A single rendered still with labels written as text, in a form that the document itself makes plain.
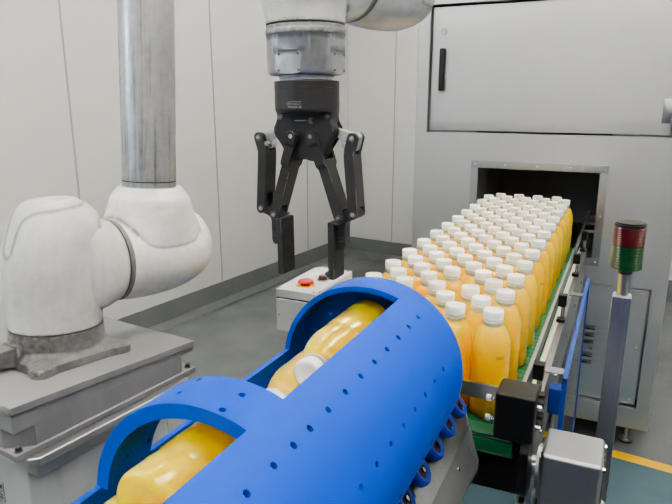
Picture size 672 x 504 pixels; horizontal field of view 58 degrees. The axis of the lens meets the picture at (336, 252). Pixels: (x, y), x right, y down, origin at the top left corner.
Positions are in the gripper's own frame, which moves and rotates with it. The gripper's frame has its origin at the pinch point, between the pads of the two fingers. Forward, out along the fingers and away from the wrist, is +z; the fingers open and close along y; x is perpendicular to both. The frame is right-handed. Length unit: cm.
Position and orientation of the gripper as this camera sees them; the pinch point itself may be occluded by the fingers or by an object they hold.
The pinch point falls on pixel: (310, 250)
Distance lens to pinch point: 75.1
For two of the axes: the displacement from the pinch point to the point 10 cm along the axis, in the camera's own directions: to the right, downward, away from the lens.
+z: 0.1, 9.7, 2.4
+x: 4.2, -2.2, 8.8
